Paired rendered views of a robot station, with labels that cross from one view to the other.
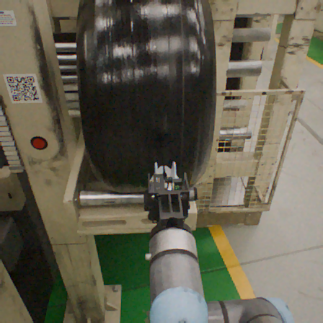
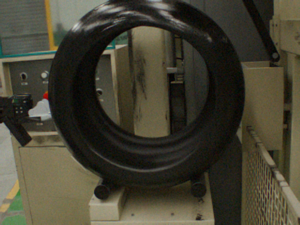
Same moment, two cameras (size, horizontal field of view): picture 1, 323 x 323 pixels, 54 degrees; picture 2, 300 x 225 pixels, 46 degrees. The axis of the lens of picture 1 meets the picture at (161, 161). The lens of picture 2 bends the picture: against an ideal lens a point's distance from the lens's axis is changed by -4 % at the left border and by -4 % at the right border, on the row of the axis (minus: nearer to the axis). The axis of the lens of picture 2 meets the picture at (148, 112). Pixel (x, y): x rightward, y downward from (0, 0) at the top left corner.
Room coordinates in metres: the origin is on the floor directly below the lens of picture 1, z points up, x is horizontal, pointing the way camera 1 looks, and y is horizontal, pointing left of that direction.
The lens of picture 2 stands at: (0.99, -1.03, 1.36)
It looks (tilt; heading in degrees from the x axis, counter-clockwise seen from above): 14 degrees down; 99
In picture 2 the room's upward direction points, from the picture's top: 4 degrees counter-clockwise
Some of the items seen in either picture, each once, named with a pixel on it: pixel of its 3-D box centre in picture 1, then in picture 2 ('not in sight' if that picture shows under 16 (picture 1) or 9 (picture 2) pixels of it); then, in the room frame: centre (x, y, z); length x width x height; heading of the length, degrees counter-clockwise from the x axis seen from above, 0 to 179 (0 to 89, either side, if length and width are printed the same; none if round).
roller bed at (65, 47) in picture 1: (78, 77); (257, 104); (1.18, 0.32, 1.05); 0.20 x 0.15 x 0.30; 93
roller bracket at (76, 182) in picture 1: (81, 168); not in sight; (0.80, 0.26, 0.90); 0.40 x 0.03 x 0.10; 3
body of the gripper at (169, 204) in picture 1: (169, 210); (13, 109); (0.39, -0.01, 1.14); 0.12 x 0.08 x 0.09; 3
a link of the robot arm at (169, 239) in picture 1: (170, 251); not in sight; (0.31, -0.02, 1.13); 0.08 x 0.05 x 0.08; 93
